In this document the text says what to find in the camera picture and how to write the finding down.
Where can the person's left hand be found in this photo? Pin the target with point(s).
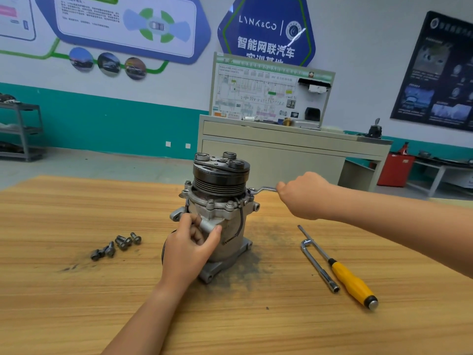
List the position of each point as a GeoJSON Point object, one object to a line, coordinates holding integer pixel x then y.
{"type": "Point", "coordinates": [185, 255]}

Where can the person's right hand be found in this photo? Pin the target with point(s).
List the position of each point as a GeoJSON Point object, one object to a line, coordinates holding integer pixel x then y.
{"type": "Point", "coordinates": [307, 197]}

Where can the silver combination wrench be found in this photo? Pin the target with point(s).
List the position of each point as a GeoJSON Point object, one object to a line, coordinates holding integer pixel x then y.
{"type": "Point", "coordinates": [262, 190]}

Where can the grey metal compressor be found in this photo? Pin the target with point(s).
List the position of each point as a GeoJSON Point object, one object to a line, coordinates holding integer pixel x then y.
{"type": "Point", "coordinates": [218, 203]}

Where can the person's right forearm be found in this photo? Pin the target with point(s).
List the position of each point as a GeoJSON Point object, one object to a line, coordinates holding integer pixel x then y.
{"type": "Point", "coordinates": [406, 229]}

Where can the person's left forearm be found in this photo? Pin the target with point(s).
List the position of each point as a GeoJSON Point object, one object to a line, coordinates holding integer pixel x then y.
{"type": "Point", "coordinates": [140, 329]}

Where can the beige workbench cabinet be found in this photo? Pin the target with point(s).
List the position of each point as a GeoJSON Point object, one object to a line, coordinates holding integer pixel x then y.
{"type": "Point", "coordinates": [295, 151]}

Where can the silver L-shaped socket wrench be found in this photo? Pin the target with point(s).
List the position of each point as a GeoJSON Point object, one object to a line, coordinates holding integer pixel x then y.
{"type": "Point", "coordinates": [320, 266]}

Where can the red cabinet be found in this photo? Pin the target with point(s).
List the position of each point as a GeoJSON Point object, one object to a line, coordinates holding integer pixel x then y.
{"type": "Point", "coordinates": [396, 169]}

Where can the small black device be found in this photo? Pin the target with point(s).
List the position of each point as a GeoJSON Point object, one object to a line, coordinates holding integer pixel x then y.
{"type": "Point", "coordinates": [375, 130]}

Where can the white wiring display board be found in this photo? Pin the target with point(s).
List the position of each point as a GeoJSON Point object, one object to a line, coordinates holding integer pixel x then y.
{"type": "Point", "coordinates": [247, 92]}

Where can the grey metal shelf cart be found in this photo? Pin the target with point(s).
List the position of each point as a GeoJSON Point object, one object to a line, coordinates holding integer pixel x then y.
{"type": "Point", "coordinates": [21, 133]}

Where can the blue rounded infographic panel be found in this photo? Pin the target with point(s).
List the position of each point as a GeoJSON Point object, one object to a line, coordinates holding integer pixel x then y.
{"type": "Point", "coordinates": [103, 25]}

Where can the blue hexagon wall sign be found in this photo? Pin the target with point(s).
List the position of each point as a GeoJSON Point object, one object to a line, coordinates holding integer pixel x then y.
{"type": "Point", "coordinates": [264, 29]}

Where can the dark wall poster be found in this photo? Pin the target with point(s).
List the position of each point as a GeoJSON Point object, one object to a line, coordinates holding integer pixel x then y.
{"type": "Point", "coordinates": [436, 74]}

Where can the round photo wall decal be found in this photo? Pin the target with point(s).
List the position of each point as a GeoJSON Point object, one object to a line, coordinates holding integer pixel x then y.
{"type": "Point", "coordinates": [81, 59]}
{"type": "Point", "coordinates": [109, 64]}
{"type": "Point", "coordinates": [135, 68]}

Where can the white infographic wall panel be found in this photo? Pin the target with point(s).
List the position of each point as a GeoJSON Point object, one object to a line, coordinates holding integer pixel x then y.
{"type": "Point", "coordinates": [16, 14]}

